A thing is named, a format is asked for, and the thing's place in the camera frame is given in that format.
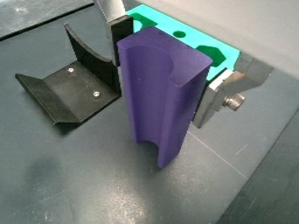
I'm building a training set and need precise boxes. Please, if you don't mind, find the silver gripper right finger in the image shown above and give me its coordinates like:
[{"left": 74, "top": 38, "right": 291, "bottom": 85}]
[{"left": 192, "top": 52, "right": 273, "bottom": 128}]

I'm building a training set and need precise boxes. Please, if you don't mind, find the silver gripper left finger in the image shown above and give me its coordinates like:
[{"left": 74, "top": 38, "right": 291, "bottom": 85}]
[{"left": 93, "top": 0, "right": 133, "bottom": 66}]

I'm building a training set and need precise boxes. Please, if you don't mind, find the purple arch block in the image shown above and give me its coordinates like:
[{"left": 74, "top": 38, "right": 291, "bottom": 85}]
[{"left": 117, "top": 26, "right": 211, "bottom": 167}]

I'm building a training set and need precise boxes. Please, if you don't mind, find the black L-shaped fixture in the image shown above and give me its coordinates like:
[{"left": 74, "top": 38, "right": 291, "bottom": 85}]
[{"left": 14, "top": 24, "right": 121, "bottom": 125}]

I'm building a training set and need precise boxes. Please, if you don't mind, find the green shape sorter base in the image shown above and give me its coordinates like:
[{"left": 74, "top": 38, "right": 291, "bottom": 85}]
[{"left": 126, "top": 4, "right": 239, "bottom": 81}]

